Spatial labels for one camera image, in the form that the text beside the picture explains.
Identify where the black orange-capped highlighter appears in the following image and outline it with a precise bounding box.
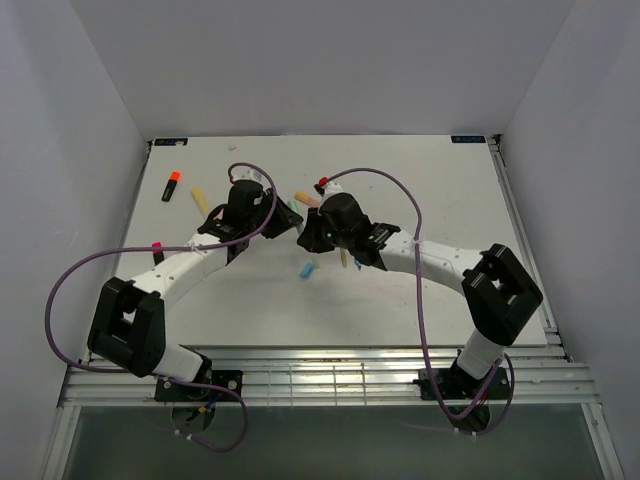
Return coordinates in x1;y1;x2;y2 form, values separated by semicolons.
161;171;181;202

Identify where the pastel orange highlighter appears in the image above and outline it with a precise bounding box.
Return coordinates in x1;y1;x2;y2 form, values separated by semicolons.
294;191;320;208

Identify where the pale yellow highlighter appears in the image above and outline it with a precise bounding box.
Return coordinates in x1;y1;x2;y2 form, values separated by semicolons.
191;187;210;217

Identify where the pastel green highlighter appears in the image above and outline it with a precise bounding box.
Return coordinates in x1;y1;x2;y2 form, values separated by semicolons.
287;200;304;235

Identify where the blue label sticker right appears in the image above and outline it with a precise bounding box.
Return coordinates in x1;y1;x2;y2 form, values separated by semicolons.
450;135;486;144

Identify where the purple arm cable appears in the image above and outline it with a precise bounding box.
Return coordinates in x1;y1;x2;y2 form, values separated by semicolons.
44;162;281;454
314;167;516;436

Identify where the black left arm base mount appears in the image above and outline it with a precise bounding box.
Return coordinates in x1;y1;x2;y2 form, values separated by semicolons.
153;367;244;404

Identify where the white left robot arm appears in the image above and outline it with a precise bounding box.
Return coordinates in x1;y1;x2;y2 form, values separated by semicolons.
88;180;303;400

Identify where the pastel blue cap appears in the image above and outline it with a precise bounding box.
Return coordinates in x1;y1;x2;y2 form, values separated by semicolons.
299;262;315;279

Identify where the aluminium table rail frame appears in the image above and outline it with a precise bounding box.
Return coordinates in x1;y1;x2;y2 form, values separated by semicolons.
59;345;600;407

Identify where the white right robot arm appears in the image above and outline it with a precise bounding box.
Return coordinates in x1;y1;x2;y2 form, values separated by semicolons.
297;193;543;397

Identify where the blue label sticker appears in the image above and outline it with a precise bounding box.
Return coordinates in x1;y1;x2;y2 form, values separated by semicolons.
153;137;188;147
450;135;486;144

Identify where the blue label sticker left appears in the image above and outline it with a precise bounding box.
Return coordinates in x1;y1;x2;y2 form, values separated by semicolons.
153;137;188;147

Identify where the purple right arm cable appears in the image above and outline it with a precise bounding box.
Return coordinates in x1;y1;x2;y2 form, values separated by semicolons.
314;167;516;436

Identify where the thin yellow highlighter pen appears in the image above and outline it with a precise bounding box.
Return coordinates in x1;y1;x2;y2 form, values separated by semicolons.
339;248;348;268

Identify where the black pink-capped highlighter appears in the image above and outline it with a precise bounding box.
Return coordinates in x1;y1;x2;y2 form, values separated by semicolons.
152;242;165;266

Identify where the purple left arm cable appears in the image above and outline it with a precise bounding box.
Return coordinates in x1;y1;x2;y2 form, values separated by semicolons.
44;162;281;454

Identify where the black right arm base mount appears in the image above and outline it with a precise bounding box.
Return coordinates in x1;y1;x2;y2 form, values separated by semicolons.
413;363;511;401

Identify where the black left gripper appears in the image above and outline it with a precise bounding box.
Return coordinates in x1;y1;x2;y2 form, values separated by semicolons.
246;188;304;240

